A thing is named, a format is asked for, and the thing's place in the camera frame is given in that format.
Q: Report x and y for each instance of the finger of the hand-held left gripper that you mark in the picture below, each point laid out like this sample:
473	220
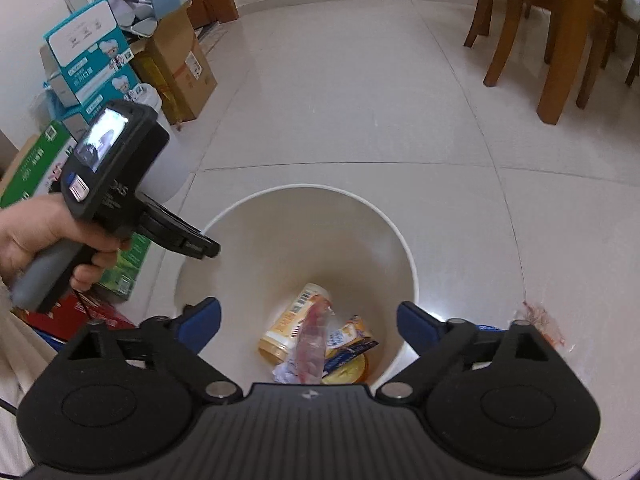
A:
187	247
175	222

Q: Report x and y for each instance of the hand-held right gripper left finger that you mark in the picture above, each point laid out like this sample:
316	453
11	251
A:
202	322

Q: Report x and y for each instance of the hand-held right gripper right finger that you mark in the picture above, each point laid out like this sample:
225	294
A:
417	327

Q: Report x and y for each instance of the large blue milk carton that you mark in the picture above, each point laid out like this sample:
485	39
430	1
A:
487	327

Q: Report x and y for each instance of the small blue milk carton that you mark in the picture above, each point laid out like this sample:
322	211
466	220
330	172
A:
350	350

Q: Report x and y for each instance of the yellow milk tea cup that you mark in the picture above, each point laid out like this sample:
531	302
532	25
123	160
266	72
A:
285	330

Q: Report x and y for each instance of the white tissue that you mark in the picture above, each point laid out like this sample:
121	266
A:
285	374

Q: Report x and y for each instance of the pink snack packet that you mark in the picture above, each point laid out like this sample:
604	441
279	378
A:
312	345

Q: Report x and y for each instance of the white trash bin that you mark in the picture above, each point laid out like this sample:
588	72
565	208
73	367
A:
310	240

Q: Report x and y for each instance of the clear wrapper with red print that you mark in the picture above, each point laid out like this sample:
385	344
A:
545	325

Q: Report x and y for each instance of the person's left hand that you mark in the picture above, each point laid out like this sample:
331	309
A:
40	230

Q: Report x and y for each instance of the teal white carton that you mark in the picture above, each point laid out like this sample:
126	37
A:
80	30
110	92

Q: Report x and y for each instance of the green printed carton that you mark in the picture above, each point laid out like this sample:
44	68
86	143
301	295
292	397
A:
30	170

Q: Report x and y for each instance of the brown cardboard box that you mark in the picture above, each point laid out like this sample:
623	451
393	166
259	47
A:
185	70

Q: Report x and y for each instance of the red box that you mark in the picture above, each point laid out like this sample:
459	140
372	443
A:
70	317

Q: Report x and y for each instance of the grey blue plastic item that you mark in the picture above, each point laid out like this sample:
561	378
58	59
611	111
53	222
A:
140	10

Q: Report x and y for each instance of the wooden chair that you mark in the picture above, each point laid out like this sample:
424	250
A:
605	20
500	10

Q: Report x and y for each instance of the wooden dining table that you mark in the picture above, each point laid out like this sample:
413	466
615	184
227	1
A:
570	35

